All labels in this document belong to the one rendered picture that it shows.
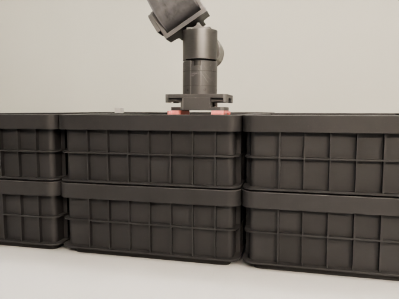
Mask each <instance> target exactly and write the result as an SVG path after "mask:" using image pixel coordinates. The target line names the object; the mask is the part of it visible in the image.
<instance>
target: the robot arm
mask: <svg viewBox="0 0 399 299"><path fill-rule="evenodd" d="M147 1H148V3H149V5H150V7H151V9H152V10H153V11H152V12H151V13H150V15H148V18H149V20H150V21H151V23H152V25H153V26H154V28H155V29H156V31H157V32H158V34H160V35H162V36H164V37H165V39H166V40H168V41H169V42H173V41H175V40H176V39H181V40H182V41H183V94H166V103H171V102H173V103H180V107H171V111H167V114H189V111H190V110H211V114H230V111H229V108H228V107H217V103H233V96H232V95H229V94H217V67H218V66H219V65H220V64H221V62H222V60H223V58H224V50H223V47H222V45H221V44H220V42H219V41H218V40H217V30H215V29H212V28H211V27H204V26H205V25H206V24H205V22H204V20H205V19H206V18H208V17H209V16H210V15H209V13H208V11H207V10H206V7H204V5H203V4H202V2H201V0H147Z"/></svg>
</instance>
